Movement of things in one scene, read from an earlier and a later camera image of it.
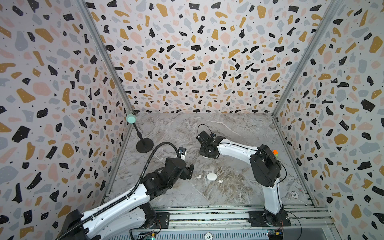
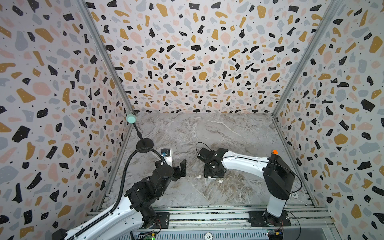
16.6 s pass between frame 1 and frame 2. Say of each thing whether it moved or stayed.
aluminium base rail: stayed
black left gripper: moved
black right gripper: moved
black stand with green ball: stayed
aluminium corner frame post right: stayed
